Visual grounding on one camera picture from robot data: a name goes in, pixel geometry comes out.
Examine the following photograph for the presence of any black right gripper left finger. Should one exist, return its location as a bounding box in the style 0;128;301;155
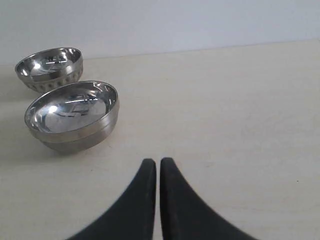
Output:
70;158;157;240

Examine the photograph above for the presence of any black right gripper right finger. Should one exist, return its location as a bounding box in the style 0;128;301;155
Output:
159;157;254;240

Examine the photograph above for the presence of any patterned stainless steel bowl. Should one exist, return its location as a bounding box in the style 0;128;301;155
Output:
14;47;84;94

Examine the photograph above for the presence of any plain stainless steel bowl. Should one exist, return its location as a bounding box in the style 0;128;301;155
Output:
24;80;120;154

